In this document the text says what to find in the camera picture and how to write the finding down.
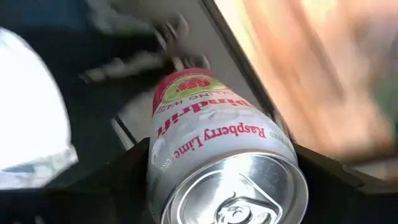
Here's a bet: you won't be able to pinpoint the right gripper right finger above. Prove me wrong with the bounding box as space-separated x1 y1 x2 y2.
294 144 398 224

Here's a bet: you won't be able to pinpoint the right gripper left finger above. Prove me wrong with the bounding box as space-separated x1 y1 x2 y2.
0 138 156 224

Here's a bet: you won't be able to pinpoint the green Sprite can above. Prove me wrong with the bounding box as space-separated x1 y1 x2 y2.
371 74 398 144

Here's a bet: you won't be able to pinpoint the white red Spindrift can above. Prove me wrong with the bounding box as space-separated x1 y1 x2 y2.
146 67 309 224

